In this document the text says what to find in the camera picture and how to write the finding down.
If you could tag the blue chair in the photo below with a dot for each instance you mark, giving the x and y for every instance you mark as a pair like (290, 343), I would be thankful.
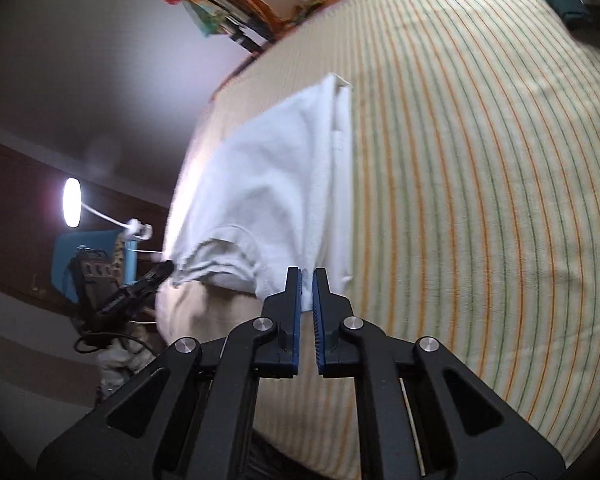
(62, 260)

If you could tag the colourful printed scarf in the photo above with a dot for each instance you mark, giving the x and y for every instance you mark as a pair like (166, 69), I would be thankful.
(204, 22)

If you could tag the white clip-on desk lamp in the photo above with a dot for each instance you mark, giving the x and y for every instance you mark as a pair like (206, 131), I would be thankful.
(72, 202)

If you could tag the silver folded tripod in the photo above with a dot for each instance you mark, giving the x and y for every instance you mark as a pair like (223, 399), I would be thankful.
(240, 35)

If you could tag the yellow striped bed sheet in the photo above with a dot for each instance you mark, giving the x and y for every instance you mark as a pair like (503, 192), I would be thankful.
(455, 185)

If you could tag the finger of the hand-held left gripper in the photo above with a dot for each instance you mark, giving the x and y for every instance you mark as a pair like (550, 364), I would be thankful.
(152, 277)

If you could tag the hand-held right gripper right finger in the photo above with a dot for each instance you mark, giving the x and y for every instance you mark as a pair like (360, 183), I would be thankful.
(319, 310)

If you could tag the leopard print cloth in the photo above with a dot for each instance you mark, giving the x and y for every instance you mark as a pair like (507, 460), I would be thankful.
(121, 265)

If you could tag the white t-shirt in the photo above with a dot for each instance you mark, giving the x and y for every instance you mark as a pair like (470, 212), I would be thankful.
(260, 185)

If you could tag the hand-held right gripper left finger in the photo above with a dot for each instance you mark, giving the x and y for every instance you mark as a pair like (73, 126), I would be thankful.
(296, 310)

